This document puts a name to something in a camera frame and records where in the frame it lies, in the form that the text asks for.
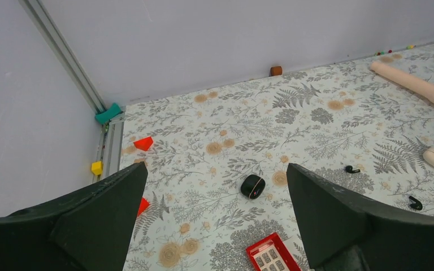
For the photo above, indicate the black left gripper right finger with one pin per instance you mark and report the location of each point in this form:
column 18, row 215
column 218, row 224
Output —
column 345, row 230

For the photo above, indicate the pink microphone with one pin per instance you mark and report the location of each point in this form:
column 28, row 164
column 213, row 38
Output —
column 415, row 84

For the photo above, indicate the brown cylinder block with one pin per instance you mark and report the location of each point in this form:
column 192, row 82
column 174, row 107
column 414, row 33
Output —
column 276, row 71

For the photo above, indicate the teal block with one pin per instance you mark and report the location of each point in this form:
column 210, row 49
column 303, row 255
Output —
column 110, row 113

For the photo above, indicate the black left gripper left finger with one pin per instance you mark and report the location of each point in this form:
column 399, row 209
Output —
column 88, row 229

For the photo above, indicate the black earbud far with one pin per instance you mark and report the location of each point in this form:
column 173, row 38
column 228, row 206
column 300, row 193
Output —
column 415, row 204

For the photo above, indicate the aluminium frame rail left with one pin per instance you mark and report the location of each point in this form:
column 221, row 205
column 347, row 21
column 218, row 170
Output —
column 56, row 41

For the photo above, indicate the black earbud near case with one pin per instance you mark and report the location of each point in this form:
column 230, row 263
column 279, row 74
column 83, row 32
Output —
column 351, row 170

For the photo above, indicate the black earbuds charging case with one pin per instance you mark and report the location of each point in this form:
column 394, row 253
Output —
column 252, row 186

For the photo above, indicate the red wedge block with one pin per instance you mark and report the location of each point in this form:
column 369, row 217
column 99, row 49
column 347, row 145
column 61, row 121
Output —
column 144, row 144

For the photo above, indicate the red small block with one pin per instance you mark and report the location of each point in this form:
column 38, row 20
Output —
column 144, row 205

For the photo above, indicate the floral table mat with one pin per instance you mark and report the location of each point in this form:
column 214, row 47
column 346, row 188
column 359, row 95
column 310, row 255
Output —
column 207, row 142

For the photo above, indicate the red tray with tiles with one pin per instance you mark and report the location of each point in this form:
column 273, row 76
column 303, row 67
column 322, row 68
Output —
column 270, row 253

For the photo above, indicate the yellow cube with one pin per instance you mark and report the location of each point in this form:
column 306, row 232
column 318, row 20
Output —
column 97, row 168

